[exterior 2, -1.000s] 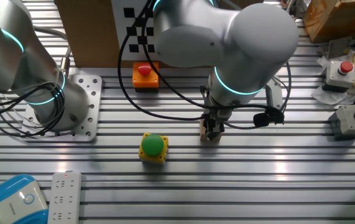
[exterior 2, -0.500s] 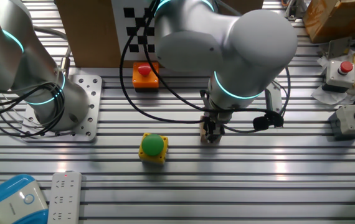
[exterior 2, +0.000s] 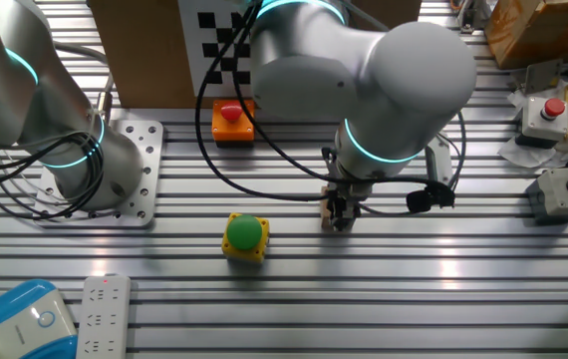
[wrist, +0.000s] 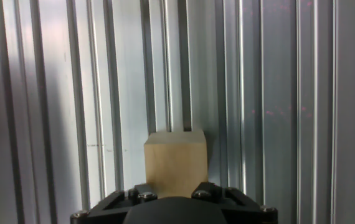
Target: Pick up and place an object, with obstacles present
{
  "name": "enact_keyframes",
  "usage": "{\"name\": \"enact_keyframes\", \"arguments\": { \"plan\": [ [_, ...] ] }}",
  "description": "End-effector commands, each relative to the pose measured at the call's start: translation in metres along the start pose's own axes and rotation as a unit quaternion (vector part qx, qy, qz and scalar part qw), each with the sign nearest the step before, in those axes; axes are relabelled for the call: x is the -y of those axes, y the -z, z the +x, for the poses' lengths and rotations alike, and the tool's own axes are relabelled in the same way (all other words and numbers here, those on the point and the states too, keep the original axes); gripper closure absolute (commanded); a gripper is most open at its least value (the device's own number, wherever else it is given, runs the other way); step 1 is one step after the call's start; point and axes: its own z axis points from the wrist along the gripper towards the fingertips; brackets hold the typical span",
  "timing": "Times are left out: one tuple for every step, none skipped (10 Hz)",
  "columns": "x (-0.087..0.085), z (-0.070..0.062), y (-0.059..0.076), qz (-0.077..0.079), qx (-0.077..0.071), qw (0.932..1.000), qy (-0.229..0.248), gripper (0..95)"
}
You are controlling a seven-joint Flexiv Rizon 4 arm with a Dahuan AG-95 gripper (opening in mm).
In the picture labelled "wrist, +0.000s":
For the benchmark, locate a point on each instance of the light wooden cube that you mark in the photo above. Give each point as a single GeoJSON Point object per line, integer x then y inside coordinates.
{"type": "Point", "coordinates": [176, 165]}

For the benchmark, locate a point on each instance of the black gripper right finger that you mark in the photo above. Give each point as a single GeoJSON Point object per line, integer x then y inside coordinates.
{"type": "Point", "coordinates": [221, 193]}

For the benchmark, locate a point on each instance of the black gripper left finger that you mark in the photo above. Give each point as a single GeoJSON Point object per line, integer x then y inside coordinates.
{"type": "Point", "coordinates": [134, 194]}

